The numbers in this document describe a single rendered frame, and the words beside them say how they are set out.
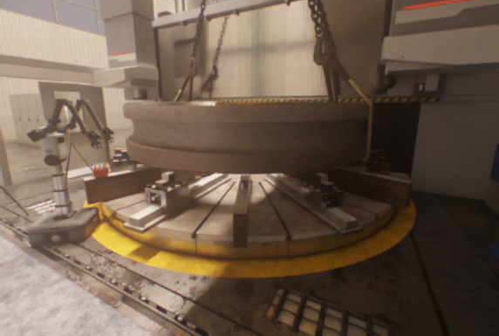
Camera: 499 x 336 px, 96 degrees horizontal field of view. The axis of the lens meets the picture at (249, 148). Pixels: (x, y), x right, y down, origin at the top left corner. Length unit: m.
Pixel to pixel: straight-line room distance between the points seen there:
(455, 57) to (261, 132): 2.41
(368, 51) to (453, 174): 2.92
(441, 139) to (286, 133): 3.46
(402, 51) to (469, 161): 2.97
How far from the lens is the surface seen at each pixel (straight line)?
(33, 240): 4.04
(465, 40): 3.74
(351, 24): 5.70
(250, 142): 2.98
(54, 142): 3.70
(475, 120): 5.79
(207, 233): 2.78
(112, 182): 4.09
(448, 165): 5.82
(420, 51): 3.65
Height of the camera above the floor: 1.74
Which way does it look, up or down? 11 degrees down
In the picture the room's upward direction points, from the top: straight up
